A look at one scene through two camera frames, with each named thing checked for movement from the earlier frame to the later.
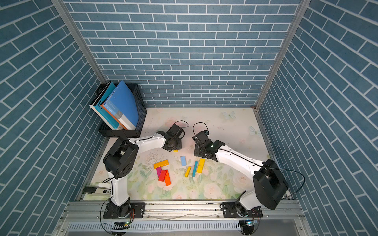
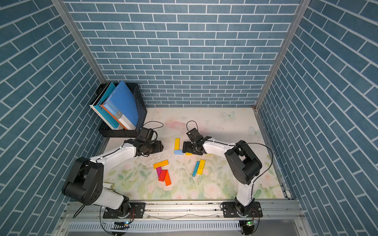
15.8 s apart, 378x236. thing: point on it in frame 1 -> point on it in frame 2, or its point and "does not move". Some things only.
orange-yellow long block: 161,163 does not move
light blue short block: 183,162 -> 178,152
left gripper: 179,146 -> 158,147
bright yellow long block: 201,165 does not move
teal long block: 195,168 does not move
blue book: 119,105 does not move
